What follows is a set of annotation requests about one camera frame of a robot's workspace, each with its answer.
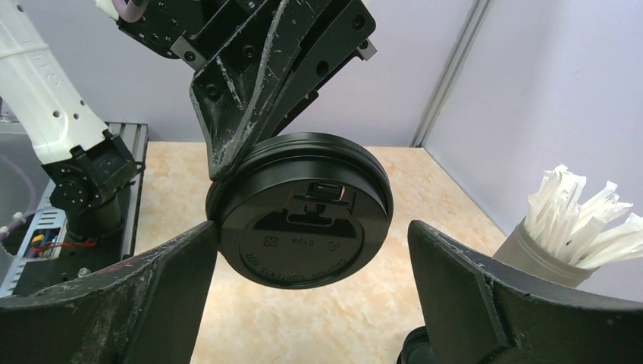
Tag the aluminium frame rail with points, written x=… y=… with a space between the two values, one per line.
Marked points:
x=452 y=67

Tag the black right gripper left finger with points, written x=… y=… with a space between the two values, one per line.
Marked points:
x=145 y=309

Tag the white wrapped straws bundle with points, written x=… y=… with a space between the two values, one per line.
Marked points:
x=588 y=234

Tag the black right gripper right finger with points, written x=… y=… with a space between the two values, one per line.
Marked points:
x=479 y=310

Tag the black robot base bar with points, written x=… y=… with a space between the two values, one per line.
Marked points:
x=36 y=250

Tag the black coffee cup lid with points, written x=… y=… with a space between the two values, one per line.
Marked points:
x=302 y=210

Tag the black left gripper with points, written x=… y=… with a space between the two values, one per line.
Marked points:
x=252 y=57

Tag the grey straw holder cup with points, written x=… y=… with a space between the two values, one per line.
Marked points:
x=520 y=251

